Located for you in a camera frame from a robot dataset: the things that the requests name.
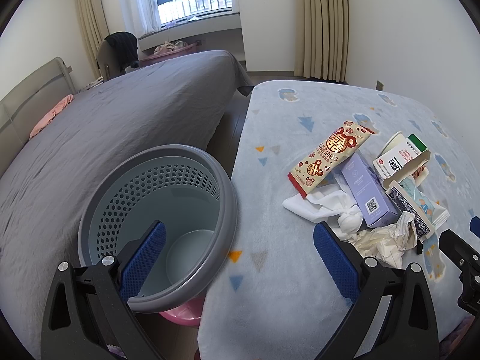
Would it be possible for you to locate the blue patterned card box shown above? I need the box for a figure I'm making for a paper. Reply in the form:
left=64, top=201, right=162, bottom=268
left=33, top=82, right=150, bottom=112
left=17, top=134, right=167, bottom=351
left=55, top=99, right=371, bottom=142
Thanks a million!
left=386, top=180, right=439, bottom=242

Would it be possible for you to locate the grey perforated plastic basket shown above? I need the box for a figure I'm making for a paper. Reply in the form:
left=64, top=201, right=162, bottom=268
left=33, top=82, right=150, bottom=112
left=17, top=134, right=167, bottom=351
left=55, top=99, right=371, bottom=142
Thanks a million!
left=77, top=144, right=239, bottom=314

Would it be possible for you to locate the dark clothing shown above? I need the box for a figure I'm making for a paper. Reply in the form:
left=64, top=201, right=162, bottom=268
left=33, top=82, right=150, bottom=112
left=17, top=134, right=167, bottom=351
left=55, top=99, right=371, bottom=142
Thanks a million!
left=104, top=31, right=140, bottom=72

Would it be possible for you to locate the white sheer curtain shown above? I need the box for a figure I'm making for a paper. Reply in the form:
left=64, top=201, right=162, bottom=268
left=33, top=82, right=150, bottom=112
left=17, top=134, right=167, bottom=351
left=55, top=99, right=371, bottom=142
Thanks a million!
left=131, top=0, right=162, bottom=34

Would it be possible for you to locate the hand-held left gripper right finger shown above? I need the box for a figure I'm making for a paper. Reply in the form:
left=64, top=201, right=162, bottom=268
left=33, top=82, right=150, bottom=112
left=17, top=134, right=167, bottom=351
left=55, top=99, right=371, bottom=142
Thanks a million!
left=313, top=221, right=440, bottom=360

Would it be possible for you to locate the small red packet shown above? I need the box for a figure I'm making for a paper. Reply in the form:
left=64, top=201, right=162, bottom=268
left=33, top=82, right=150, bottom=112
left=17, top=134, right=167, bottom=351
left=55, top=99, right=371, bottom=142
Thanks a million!
left=412, top=165, right=430, bottom=186

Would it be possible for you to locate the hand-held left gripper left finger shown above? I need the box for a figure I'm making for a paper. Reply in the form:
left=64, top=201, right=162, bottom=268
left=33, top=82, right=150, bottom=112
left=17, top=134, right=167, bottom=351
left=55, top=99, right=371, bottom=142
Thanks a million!
left=40, top=220, right=167, bottom=360

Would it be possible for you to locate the pink laundry basket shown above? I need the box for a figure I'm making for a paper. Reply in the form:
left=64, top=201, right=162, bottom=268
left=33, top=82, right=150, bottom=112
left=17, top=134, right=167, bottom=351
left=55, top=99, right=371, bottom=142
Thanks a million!
left=140, top=43, right=199, bottom=66

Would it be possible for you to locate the grey bed headboard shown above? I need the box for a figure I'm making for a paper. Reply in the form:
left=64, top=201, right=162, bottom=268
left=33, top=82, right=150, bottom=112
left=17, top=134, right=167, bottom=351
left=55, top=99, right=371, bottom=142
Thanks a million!
left=0, top=57, right=76, bottom=152

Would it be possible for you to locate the light blue tissue packet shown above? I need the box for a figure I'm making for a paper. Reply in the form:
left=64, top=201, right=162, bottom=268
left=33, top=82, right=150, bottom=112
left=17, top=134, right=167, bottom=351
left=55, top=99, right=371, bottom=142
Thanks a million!
left=399, top=180, right=451, bottom=233

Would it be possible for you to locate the knotted white cloth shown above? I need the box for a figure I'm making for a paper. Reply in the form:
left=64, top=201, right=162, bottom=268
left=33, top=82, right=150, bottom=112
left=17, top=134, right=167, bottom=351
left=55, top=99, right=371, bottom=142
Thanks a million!
left=282, top=184, right=364, bottom=241

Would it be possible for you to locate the purple rectangular box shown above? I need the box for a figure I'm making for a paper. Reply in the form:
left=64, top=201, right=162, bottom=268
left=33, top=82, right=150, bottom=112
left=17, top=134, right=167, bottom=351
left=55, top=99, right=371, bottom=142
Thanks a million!
left=340, top=150, right=400, bottom=229

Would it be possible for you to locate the bed with grey sheet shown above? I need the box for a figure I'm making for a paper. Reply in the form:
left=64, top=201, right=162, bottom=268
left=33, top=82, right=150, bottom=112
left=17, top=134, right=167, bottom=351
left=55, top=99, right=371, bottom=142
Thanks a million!
left=0, top=49, right=256, bottom=360

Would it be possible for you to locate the pink cloth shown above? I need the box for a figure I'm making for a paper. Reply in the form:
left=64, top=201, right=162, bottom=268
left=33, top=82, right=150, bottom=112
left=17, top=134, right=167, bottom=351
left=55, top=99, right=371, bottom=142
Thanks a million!
left=29, top=94, right=74, bottom=139

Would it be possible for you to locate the white drink carton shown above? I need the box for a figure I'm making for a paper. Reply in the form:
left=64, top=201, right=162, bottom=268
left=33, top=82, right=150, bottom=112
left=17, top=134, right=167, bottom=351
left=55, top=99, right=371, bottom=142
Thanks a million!
left=372, top=134, right=432, bottom=190

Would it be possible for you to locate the brown chair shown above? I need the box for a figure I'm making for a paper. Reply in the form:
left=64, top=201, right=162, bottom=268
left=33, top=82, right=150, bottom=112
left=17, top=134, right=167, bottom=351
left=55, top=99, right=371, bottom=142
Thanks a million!
left=97, top=39, right=124, bottom=81

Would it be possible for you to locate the white paper cup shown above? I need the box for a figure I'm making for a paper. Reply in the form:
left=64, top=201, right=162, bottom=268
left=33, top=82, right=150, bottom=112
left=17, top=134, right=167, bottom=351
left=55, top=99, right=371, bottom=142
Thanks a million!
left=379, top=131, right=407, bottom=158

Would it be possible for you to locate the pink plastic basin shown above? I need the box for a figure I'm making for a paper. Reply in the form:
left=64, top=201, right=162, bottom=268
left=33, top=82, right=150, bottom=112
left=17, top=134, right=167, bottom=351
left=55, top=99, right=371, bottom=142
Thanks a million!
left=157, top=295, right=205, bottom=329

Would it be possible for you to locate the pile of pale clothes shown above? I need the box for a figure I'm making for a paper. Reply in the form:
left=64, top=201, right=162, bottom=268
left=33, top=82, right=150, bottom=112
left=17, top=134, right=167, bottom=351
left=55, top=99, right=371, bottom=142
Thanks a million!
left=154, top=41, right=188, bottom=55

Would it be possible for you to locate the crumpled white tissue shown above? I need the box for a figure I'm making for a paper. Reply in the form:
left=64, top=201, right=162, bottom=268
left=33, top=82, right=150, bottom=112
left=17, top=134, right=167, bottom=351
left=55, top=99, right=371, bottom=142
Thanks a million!
left=350, top=212, right=417, bottom=267

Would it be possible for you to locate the light blue printed blanket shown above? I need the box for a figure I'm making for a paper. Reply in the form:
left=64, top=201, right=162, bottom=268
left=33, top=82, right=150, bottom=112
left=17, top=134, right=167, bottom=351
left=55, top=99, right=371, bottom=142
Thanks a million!
left=197, top=80, right=480, bottom=360

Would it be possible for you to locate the beige curtain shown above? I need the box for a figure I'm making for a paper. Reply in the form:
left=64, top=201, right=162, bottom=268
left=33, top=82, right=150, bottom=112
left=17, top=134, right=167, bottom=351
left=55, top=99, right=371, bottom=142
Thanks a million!
left=73, top=0, right=113, bottom=79
left=294, top=0, right=351, bottom=83

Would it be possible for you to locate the red and cream snack wrapper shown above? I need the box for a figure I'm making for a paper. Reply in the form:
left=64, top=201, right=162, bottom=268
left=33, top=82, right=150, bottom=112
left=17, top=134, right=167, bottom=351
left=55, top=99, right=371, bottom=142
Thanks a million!
left=288, top=120, right=376, bottom=199

